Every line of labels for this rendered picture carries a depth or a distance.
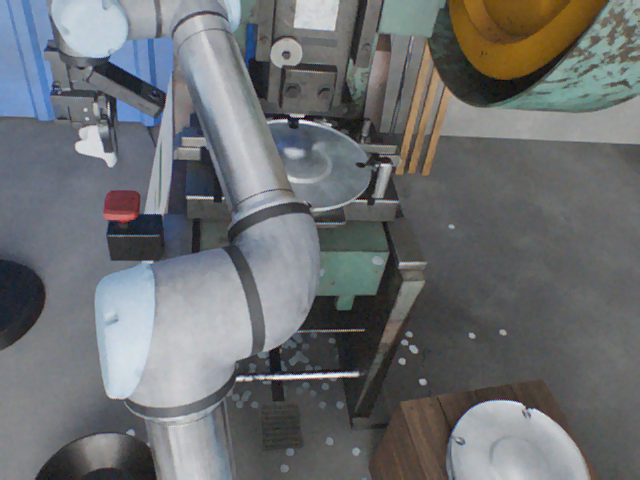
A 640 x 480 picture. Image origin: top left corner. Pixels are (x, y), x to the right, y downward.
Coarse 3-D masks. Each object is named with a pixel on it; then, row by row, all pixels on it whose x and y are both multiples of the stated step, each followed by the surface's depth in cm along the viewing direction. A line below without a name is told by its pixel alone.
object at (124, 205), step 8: (112, 192) 102; (120, 192) 102; (128, 192) 103; (136, 192) 103; (112, 200) 100; (120, 200) 101; (128, 200) 101; (136, 200) 101; (104, 208) 99; (112, 208) 99; (120, 208) 99; (128, 208) 100; (136, 208) 100; (104, 216) 99; (112, 216) 98; (120, 216) 99; (128, 216) 99; (136, 216) 100
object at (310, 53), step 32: (288, 0) 93; (320, 0) 94; (352, 0) 95; (288, 32) 97; (320, 32) 98; (352, 32) 99; (288, 64) 100; (320, 64) 102; (288, 96) 101; (320, 96) 102
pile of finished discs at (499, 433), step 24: (480, 408) 124; (504, 408) 125; (456, 432) 119; (480, 432) 120; (504, 432) 121; (528, 432) 121; (552, 432) 122; (456, 456) 115; (480, 456) 116; (504, 456) 116; (528, 456) 117; (552, 456) 118; (576, 456) 119
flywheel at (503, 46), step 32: (448, 0) 122; (480, 0) 114; (512, 0) 103; (544, 0) 93; (576, 0) 79; (480, 32) 108; (512, 32) 103; (544, 32) 87; (576, 32) 79; (480, 64) 107; (512, 64) 96; (544, 64) 87
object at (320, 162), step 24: (288, 144) 115; (312, 144) 117; (336, 144) 119; (288, 168) 110; (312, 168) 111; (336, 168) 113; (360, 168) 114; (312, 192) 106; (336, 192) 107; (360, 192) 108
